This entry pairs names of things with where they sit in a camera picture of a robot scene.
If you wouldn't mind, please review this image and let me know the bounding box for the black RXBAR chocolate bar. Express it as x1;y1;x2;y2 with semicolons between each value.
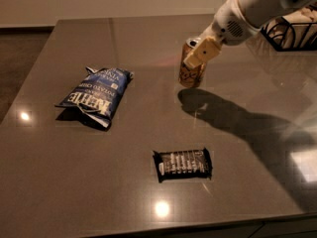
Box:
153;148;213;182

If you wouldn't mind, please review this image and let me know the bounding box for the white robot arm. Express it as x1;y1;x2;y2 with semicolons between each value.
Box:
183;0;315;68

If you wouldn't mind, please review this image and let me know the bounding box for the black wire basket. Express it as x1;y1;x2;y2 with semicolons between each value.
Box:
262;6;317;52

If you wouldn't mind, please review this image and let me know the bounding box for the blue Kettle chips bag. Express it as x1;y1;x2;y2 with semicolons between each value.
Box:
57;67;133;129

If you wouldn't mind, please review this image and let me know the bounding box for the orange soda can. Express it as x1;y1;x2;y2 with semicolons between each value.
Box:
178;37;206;88

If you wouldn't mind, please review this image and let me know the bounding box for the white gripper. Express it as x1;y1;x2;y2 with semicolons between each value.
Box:
183;0;261;68

